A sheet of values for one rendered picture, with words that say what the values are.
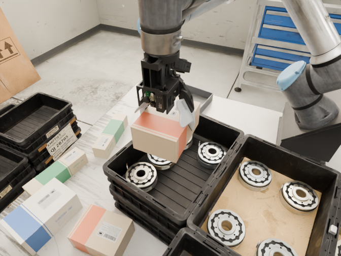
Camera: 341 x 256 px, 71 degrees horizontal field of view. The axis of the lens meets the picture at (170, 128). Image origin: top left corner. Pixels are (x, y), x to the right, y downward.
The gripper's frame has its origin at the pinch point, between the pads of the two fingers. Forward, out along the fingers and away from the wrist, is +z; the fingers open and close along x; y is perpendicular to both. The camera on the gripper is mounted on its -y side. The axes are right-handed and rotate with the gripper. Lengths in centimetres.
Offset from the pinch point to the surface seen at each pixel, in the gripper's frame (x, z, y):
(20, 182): -89, 71, 8
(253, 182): 25.7, 23.6, -8.8
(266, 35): 8, 48, -195
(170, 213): 7.7, 16.6, 14.9
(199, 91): -13, 37, -68
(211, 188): 14.8, 16.7, 3.6
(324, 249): 42.9, 16.7, 8.1
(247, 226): 27.1, 26.7, 4.7
